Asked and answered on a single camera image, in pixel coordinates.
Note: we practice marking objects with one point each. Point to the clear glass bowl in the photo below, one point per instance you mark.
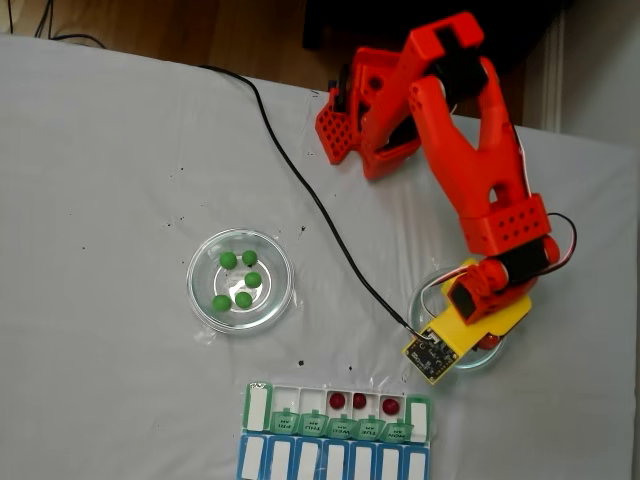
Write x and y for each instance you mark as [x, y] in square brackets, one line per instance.
[240, 320]
[417, 320]

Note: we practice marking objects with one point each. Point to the green-lidded weekly pill organizer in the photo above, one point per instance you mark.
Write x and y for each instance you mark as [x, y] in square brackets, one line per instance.
[257, 410]

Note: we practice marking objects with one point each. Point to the blue-lidded weekly pill organizer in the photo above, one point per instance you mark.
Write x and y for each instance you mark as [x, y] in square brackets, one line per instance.
[280, 460]

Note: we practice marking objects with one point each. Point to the black furniture piece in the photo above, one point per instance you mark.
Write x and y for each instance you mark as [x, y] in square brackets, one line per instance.
[525, 25]

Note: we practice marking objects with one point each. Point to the pale grey tablecloth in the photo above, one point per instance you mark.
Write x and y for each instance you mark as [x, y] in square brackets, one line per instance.
[100, 150]

